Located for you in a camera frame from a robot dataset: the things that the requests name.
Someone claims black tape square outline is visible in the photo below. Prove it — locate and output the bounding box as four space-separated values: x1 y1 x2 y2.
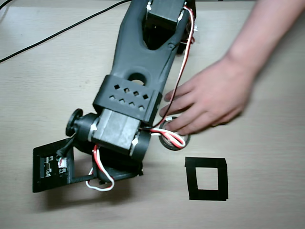
184 156 229 201

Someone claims black camera mount with board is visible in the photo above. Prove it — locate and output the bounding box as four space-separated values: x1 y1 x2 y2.
32 137 99 193

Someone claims bare human hand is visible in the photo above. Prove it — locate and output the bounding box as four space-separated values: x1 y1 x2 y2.
159 56 257 136

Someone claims bare human forearm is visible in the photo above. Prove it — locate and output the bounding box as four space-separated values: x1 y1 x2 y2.
225 0 305 81

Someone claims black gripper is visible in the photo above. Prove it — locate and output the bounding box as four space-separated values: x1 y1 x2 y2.
74 140 144 186

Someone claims short black cable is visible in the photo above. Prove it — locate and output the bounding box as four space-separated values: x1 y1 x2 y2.
0 0 13 11

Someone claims black tape roll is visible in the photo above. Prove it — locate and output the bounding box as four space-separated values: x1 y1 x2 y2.
158 115 191 151

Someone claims long black cable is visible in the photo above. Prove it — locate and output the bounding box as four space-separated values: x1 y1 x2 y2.
0 0 132 63

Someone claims long red white black wire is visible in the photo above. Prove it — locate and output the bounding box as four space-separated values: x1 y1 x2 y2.
139 6 196 148

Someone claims short red white wire loop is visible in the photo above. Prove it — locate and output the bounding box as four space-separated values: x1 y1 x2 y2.
85 144 115 191

